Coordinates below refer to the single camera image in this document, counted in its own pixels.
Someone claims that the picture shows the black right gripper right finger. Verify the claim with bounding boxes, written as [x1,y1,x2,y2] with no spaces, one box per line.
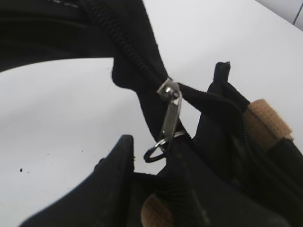
[157,138,284,227]

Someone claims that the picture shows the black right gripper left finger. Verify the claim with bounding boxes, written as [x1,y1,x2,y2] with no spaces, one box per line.
[21,135,134,227]

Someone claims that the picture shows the black bag with tan handles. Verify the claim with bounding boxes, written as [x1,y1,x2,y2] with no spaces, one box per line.
[0,0,303,227]

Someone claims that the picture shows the silver zipper pull with ring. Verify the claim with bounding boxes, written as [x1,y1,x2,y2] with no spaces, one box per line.
[143,78,186,163]

